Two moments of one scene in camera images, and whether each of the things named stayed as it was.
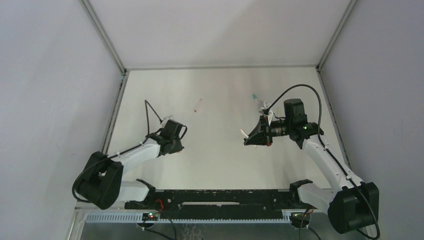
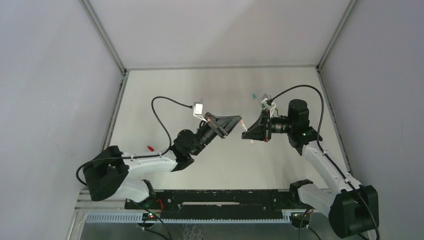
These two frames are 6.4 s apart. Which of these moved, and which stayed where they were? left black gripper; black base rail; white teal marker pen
Moved: left black gripper
Stayed: black base rail; white teal marker pen
